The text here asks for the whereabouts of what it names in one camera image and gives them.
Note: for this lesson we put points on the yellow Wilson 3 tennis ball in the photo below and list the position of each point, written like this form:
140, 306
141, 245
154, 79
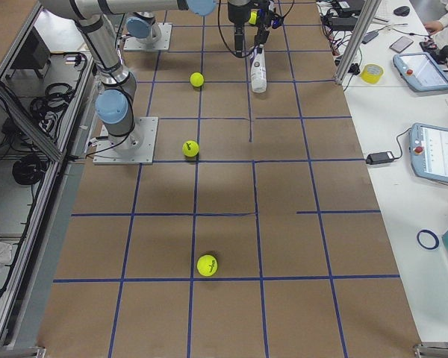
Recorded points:
207, 265

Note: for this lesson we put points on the black power adapter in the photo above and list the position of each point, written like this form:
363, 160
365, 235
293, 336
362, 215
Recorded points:
377, 158

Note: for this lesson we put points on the yellow tennis ball behind arm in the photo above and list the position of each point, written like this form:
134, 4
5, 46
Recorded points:
253, 18

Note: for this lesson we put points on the aluminium frame post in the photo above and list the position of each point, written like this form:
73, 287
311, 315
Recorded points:
364, 20

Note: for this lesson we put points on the black smartphone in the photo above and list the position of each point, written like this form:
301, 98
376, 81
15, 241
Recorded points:
401, 44

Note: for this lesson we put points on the lower teach pendant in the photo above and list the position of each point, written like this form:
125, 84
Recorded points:
428, 148

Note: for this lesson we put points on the upper teach pendant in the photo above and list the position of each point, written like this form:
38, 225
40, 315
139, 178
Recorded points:
420, 72

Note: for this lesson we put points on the yellow tennis ball near base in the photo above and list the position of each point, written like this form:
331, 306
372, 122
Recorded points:
197, 79

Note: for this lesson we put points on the yellow tennis ball far right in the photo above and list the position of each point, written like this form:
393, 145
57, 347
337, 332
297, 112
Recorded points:
190, 148

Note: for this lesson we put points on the blue tape roll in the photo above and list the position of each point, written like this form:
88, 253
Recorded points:
425, 234

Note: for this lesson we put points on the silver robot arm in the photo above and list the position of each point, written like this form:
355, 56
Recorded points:
143, 27
89, 18

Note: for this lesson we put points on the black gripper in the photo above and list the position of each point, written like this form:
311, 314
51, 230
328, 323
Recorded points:
237, 12

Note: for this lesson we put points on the teach pendant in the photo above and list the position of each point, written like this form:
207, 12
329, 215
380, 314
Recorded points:
428, 148
420, 72

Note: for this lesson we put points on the yellow tape roll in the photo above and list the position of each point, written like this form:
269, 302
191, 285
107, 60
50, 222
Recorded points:
372, 73

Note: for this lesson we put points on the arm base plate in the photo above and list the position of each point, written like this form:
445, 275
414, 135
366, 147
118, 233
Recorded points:
131, 44
138, 147

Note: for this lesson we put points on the clear Wilson tennis ball can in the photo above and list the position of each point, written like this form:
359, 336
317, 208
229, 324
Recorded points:
258, 71

